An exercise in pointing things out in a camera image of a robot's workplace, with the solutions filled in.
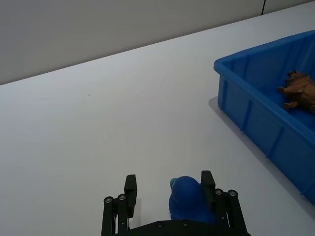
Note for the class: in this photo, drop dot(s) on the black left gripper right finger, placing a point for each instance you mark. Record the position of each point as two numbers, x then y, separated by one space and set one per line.
209 189

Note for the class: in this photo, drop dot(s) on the brown animal toy figure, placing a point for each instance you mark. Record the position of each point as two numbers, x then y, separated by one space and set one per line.
299 89

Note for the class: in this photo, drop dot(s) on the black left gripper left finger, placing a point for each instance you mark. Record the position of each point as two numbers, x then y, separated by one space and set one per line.
130 194

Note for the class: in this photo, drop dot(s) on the blue rubber duck toy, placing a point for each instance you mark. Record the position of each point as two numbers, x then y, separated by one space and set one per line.
188 200

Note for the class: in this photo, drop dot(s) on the blue plastic bin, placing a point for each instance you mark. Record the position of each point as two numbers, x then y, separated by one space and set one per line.
265 105

